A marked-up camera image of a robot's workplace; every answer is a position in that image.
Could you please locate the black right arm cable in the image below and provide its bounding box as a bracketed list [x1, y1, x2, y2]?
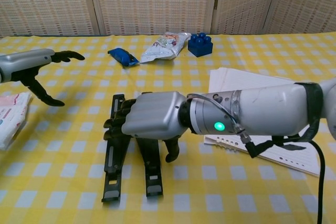
[245, 136, 326, 224]

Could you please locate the blue snack bar wrapper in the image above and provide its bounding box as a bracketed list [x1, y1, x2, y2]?
[107, 47, 140, 67]

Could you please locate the woven folding screen panel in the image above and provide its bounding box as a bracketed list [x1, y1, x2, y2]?
[86, 0, 218, 36]
[262, 0, 336, 35]
[0, 0, 102, 37]
[209, 0, 281, 35]

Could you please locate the pink wet wipes pack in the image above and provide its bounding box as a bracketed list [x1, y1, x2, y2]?
[0, 92, 34, 151]

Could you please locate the stack of lined paper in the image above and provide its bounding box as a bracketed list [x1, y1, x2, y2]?
[204, 67, 321, 177]

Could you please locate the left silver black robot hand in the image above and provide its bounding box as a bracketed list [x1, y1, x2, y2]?
[0, 48, 86, 107]

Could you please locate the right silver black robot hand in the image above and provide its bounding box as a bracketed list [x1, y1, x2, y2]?
[103, 91, 188, 163]

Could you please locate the black folding laptop stand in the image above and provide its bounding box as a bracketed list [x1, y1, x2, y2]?
[101, 93, 164, 204]

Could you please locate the white printed snack bag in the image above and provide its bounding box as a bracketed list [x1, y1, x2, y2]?
[140, 31, 192, 64]

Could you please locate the blue toy building block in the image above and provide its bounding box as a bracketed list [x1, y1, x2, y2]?
[187, 32, 213, 57]

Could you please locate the yellow checkered tablecloth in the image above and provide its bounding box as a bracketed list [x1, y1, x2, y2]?
[0, 31, 336, 224]

